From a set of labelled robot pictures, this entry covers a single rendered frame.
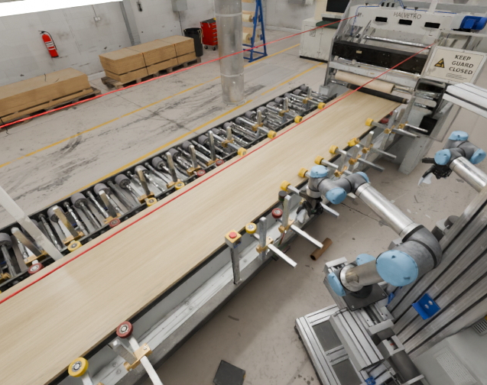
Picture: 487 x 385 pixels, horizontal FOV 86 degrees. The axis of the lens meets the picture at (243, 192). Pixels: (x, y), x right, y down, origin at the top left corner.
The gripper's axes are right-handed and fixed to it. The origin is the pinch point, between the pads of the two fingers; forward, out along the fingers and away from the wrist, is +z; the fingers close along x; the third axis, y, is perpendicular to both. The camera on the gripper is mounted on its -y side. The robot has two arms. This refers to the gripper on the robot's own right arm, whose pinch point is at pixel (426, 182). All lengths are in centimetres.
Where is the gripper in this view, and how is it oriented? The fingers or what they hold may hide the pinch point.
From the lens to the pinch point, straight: 197.9
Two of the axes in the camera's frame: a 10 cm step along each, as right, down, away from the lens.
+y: 3.2, 6.4, -7.0
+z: 0.3, 7.3, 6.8
